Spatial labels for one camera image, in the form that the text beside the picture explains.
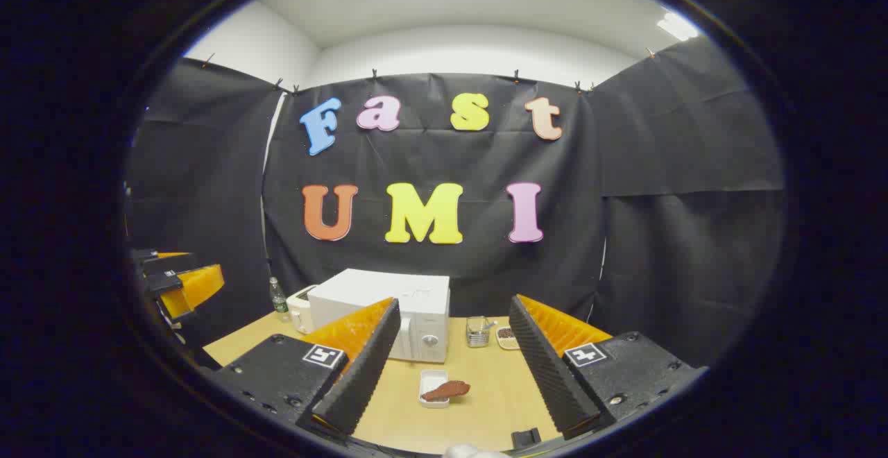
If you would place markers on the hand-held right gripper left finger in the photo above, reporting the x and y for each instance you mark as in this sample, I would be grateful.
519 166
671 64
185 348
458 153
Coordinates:
364 368

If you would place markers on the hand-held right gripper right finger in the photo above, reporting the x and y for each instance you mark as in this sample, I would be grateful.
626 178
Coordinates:
548 368

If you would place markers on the clear plastic water bottle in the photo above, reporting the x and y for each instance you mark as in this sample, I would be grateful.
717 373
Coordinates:
278 302

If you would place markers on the reddish brown meat slice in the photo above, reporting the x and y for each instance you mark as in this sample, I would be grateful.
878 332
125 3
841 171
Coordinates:
447 390

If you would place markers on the small ceiling light panel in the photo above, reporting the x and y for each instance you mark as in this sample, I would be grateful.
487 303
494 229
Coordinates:
676 26

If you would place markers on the white rectangular dish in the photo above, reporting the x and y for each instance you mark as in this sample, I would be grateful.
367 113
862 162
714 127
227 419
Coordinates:
431 377

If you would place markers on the divided white condiment dish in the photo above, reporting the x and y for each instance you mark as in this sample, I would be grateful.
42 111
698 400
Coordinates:
506 336

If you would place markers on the white toaster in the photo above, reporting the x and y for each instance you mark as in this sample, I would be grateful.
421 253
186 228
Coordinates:
300 309

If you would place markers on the white microwave oven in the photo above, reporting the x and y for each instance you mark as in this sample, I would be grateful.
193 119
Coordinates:
416 298

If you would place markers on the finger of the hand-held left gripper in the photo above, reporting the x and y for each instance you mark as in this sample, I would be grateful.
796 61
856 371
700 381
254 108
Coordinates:
198 288
170 265

